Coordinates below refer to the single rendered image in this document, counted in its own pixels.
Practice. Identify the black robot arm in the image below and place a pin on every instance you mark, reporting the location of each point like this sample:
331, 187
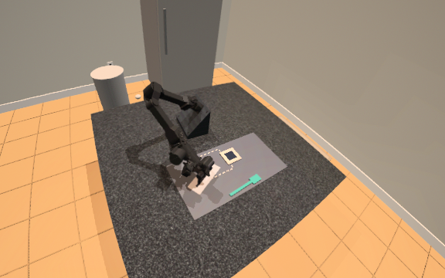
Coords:
173, 133

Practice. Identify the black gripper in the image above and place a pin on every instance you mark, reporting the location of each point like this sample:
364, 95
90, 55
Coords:
202, 165

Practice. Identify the white square tile with blue-grey centre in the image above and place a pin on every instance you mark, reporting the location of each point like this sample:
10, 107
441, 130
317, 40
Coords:
230, 156

